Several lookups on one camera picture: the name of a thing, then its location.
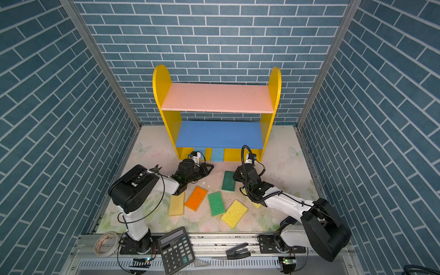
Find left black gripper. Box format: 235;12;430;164
184;163;214;185

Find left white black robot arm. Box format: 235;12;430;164
108;151;214;254

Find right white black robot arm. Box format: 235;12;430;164
233;162;352;262

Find yellow pink blue shelf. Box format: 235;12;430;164
152;65;282;162

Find dark green scrub sponge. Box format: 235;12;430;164
222;171;236;192

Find orange sponge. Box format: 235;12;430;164
184;186;207;212

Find pale yellow sponge left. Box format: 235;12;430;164
168;192;185;217

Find yellow sponge front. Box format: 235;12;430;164
221;200;248;229

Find bright green sponge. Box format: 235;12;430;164
208;191;226;217

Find black binder clip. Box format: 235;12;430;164
226;242;251;260

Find black desk calculator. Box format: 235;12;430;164
158;227;195;275

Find green handled pliers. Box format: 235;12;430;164
149;165;162;174

